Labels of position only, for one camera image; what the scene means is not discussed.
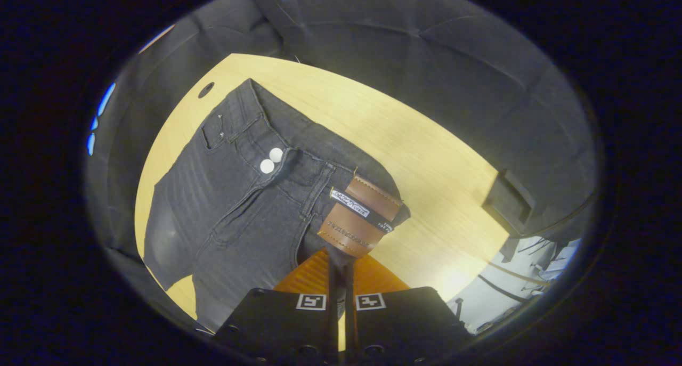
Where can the dark grey jeans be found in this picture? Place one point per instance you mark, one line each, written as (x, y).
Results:
(224, 195)

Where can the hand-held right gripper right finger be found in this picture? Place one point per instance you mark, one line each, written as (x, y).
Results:
(405, 323)

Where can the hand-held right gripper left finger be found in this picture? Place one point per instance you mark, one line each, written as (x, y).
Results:
(277, 323)

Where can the black backdrop cloth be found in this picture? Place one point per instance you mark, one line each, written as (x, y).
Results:
(399, 35)

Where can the black box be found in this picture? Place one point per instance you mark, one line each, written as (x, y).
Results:
(506, 206)

